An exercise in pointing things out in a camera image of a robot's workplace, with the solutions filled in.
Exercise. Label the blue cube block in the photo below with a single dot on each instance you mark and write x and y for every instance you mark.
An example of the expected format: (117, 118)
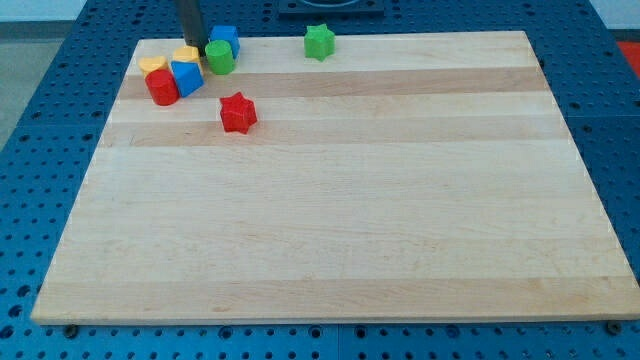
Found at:
(227, 33)

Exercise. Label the wooden board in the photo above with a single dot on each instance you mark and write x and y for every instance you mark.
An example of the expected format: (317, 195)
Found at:
(406, 178)

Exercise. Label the red star block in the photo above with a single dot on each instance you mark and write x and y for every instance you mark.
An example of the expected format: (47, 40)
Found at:
(237, 113)

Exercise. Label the green star block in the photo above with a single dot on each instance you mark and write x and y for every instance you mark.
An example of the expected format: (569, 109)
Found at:
(319, 42)

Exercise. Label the green cylinder block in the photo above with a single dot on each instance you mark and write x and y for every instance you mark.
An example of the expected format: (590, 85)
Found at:
(220, 58)

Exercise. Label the blue triangular block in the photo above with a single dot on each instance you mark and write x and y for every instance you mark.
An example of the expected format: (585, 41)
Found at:
(188, 77)

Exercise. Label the red cylinder block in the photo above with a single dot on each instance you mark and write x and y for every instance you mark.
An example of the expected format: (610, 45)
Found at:
(162, 87)

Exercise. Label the yellow pentagon block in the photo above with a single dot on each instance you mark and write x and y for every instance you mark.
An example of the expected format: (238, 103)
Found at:
(188, 54)

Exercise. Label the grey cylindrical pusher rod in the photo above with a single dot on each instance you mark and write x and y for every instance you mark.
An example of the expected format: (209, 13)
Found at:
(192, 22)

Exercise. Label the yellow heart block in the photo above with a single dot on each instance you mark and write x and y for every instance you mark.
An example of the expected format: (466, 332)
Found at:
(148, 65)

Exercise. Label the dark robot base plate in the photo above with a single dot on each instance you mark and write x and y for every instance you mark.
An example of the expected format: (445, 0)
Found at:
(298, 8)

